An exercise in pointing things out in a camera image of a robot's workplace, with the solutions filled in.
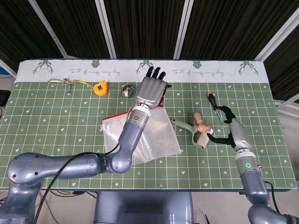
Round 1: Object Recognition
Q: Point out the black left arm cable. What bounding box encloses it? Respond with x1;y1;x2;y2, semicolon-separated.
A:
32;144;120;224

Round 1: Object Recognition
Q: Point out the yellow tape measure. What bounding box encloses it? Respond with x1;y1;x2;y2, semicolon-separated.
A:
74;79;110;97

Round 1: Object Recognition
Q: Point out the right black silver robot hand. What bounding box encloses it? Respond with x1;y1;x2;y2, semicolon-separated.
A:
209;105;254;151

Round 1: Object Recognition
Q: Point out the braided beige rope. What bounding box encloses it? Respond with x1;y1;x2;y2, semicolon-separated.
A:
48;77;78;95

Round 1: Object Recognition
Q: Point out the clear mesh zipper pouch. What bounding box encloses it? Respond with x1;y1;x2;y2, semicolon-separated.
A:
100;105;182;165

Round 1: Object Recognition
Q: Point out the white metal frame post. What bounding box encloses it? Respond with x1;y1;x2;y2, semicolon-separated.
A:
172;0;194;59
94;0;117;59
28;0;69;58
254;7;299;62

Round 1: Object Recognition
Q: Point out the green grid-patterned tablecloth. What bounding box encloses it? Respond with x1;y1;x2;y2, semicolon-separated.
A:
0;59;299;190

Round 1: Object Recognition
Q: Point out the black cable bundle under table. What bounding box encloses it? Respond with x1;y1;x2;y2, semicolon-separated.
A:
50;190;97;197

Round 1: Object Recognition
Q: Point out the steel ladle black handle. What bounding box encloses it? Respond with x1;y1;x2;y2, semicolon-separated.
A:
121;84;173;99

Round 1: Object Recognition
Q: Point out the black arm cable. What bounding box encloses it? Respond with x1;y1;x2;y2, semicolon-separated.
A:
32;144;120;224
265;181;281;213

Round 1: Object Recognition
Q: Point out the black handled screwdriver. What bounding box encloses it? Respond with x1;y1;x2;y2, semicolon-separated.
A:
206;92;225;128

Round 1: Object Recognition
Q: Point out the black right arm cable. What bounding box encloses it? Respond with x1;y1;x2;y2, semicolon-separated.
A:
265;181;281;213

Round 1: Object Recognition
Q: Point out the wooden peg massager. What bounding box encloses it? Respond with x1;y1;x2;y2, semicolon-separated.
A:
193;112;209;135

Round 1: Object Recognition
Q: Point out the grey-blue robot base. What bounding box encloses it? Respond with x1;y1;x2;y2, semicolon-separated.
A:
93;191;194;224

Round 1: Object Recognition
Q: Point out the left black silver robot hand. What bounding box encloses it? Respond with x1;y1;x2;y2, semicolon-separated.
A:
135;66;169;110

